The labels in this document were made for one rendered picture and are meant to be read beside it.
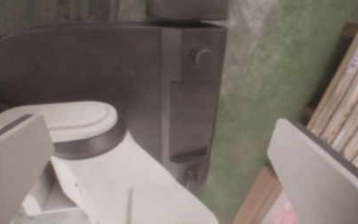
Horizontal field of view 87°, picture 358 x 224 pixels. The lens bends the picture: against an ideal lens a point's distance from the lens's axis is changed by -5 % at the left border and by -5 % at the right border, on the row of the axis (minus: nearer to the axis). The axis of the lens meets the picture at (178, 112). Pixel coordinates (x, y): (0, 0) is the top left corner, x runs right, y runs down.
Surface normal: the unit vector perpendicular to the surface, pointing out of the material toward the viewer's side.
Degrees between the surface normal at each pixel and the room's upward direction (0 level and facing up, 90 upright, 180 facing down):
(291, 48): 0
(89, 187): 90
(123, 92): 0
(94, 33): 0
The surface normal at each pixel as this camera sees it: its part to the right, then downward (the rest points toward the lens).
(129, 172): 0.03, -0.88
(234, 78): 0.22, 0.48
